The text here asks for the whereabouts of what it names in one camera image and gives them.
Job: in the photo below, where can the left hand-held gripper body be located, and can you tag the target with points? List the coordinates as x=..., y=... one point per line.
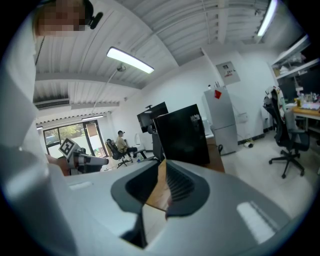
x=71, y=155

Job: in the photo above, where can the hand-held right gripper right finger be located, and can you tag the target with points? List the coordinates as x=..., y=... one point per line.
x=225, y=200

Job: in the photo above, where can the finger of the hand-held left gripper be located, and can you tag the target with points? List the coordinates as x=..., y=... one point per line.
x=96, y=160

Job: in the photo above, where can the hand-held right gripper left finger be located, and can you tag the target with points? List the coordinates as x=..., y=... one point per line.
x=95, y=200

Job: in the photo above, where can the person's left forearm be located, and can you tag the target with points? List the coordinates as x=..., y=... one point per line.
x=58, y=163

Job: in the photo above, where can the glass sliding door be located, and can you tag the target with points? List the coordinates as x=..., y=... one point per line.
x=72, y=140

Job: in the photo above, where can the ceiling air conditioner vent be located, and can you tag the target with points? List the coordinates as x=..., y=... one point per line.
x=51, y=103

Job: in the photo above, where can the black monitor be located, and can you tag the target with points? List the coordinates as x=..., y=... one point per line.
x=152, y=117

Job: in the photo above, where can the black computer case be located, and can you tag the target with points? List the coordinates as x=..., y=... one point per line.
x=183, y=136

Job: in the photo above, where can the silver refrigerator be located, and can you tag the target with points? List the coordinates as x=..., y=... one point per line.
x=221, y=120

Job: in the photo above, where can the black office chair with clothes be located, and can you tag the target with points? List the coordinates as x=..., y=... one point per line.
x=285, y=130

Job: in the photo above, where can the red sticker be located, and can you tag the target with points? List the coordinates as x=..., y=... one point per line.
x=218, y=94

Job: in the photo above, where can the cluttered wooden desk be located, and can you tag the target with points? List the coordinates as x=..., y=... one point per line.
x=307, y=108

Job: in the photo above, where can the grey electrical panel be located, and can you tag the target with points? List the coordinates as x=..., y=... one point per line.
x=228, y=73

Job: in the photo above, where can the person's head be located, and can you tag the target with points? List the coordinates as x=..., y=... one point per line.
x=58, y=17

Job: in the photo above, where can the long ceiling light tube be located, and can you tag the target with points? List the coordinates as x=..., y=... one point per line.
x=267, y=17

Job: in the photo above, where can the white wall box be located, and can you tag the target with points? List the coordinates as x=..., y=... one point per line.
x=242, y=117

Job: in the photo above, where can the black head-worn camera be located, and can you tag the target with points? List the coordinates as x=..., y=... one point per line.
x=93, y=17

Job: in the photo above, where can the white wall shelf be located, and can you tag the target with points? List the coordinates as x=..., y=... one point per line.
x=295, y=60

